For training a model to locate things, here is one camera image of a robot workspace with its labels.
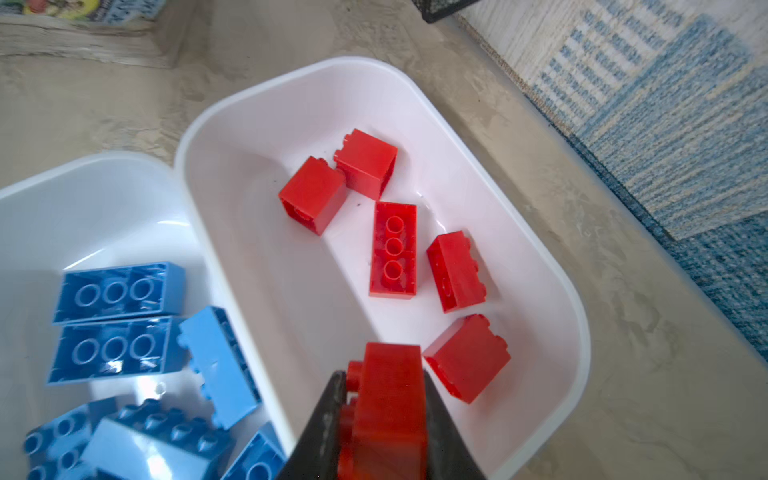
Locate red square brick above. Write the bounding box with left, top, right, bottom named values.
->
left=426, top=231, right=487, bottom=313

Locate near white plastic bin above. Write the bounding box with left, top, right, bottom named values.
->
left=1, top=152, right=286, bottom=479

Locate white plastic bin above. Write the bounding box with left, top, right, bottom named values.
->
left=1, top=152, right=286, bottom=479
left=175, top=57, right=591, bottom=479

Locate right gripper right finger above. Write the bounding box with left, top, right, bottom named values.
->
left=423, top=370, right=486, bottom=480

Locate far white plastic bin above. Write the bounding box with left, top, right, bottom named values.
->
left=175, top=57, right=591, bottom=479

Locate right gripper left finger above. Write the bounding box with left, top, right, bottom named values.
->
left=276, top=371, right=347, bottom=480

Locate red brick small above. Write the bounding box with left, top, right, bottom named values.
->
left=337, top=343, right=428, bottom=479

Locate light blue brick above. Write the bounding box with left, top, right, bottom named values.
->
left=177, top=306, right=262, bottom=430
left=82, top=399, right=235, bottom=479

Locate black wire shelf rack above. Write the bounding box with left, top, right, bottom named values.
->
left=412, top=0, right=479, bottom=24

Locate blue diagonal brick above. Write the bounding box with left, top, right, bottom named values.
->
left=221, top=422, right=287, bottom=480

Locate colourful paperback book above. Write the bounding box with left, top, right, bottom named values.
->
left=1, top=0, right=197, bottom=68

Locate red long brick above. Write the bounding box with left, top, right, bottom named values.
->
left=369, top=201, right=418, bottom=299

